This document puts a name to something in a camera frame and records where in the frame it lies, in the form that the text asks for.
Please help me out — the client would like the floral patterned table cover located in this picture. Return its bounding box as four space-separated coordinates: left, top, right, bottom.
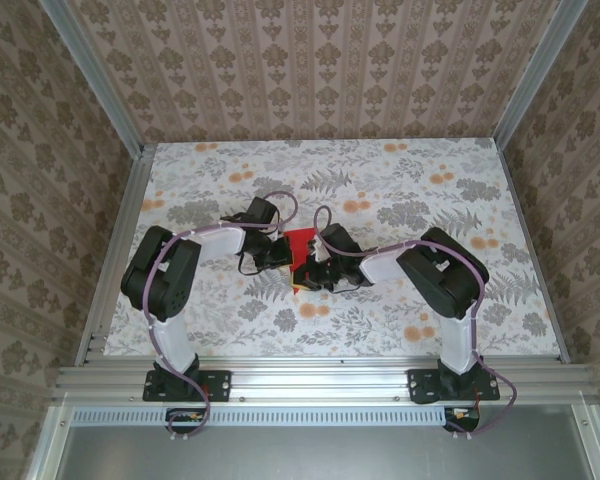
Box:
102 139 564 359

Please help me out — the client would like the aluminium frame post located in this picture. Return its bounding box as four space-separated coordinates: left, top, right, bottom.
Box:
491 0 589 146
38 0 147 156

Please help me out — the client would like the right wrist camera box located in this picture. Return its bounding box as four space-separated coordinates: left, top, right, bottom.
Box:
309 223 364 261

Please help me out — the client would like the black connector board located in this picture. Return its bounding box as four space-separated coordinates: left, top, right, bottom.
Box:
443 403 482 434
165 407 208 436

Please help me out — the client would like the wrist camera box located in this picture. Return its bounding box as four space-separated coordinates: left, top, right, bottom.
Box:
243 196 280 227
309 223 364 261

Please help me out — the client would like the aluminium side rail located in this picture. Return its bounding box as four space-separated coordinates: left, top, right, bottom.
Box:
74 144 156 366
494 139 574 365

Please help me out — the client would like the grey sheet metal panel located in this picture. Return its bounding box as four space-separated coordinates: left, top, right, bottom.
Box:
27 403 600 480

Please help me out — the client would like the aluminium cross rail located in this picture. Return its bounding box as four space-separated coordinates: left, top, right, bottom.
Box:
54 363 599 402

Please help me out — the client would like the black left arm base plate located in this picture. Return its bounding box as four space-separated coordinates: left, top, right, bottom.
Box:
143 368 232 403

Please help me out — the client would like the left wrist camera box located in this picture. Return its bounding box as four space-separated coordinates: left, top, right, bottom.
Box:
243 196 280 227

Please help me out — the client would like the red square paper sheet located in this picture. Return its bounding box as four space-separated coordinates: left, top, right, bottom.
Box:
282 225 322 296

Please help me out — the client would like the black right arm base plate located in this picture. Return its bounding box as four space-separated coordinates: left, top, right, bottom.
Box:
408 368 502 404

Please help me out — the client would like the grey slotted cable duct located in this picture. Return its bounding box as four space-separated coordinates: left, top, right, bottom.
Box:
72 406 447 427

